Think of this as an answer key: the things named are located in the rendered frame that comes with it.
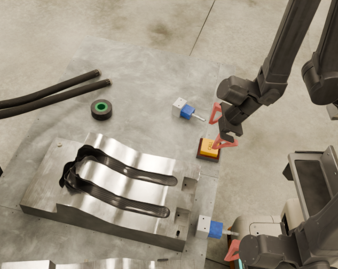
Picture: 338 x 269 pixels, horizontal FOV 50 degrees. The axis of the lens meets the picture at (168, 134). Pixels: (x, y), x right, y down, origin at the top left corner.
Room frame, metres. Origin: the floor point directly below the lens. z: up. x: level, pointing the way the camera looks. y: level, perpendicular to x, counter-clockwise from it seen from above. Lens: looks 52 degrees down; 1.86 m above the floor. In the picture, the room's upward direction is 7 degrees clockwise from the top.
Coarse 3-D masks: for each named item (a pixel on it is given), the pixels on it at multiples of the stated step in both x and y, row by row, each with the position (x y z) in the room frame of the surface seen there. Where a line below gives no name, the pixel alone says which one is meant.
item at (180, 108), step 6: (180, 102) 0.95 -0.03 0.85; (186, 102) 0.96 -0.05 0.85; (174, 108) 0.93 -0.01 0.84; (180, 108) 0.92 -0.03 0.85; (186, 108) 0.93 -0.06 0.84; (192, 108) 0.94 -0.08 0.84; (174, 114) 0.92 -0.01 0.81; (180, 114) 0.92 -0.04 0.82; (186, 114) 0.91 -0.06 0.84; (192, 114) 0.91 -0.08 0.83; (204, 120) 0.89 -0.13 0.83
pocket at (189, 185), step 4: (184, 180) 0.60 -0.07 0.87; (188, 180) 0.60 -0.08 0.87; (192, 180) 0.60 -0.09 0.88; (196, 180) 0.59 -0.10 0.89; (184, 184) 0.59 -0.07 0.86; (188, 184) 0.59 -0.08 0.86; (192, 184) 0.59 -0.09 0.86; (196, 184) 0.59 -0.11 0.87; (184, 188) 0.57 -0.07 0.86; (188, 188) 0.57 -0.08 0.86; (192, 188) 0.58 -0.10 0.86; (188, 192) 0.56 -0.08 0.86; (192, 192) 0.56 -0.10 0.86
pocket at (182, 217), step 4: (180, 208) 0.49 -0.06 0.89; (176, 212) 0.49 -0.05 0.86; (180, 212) 0.49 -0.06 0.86; (184, 212) 0.49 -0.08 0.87; (188, 212) 0.49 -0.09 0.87; (176, 216) 0.48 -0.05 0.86; (180, 216) 0.48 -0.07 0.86; (184, 216) 0.48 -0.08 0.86; (188, 216) 0.47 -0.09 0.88; (176, 220) 0.46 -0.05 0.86; (180, 220) 0.46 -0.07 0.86; (184, 220) 0.47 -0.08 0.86; (188, 220) 0.46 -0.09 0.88; (180, 224) 0.45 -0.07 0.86; (184, 224) 0.45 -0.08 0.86; (188, 224) 0.45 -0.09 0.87
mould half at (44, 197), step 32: (64, 160) 0.62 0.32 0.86; (128, 160) 0.63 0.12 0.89; (160, 160) 0.65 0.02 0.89; (32, 192) 0.50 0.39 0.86; (64, 192) 0.47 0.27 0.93; (128, 192) 0.52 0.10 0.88; (160, 192) 0.54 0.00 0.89; (96, 224) 0.42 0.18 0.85; (128, 224) 0.42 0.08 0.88; (160, 224) 0.43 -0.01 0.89
